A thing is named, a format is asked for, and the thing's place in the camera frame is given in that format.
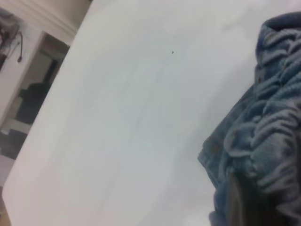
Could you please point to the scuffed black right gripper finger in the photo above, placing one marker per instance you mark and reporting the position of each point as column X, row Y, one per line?
column 242, row 207

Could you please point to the blue denim pants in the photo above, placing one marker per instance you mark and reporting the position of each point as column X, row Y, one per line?
column 270, row 117

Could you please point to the dark bulky background object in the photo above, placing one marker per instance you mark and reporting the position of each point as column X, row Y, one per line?
column 33, row 103

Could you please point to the dark low furniture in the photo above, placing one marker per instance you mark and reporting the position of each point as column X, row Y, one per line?
column 11, row 143

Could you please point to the grey equipment clutter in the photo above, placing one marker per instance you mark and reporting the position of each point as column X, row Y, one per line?
column 7, row 40

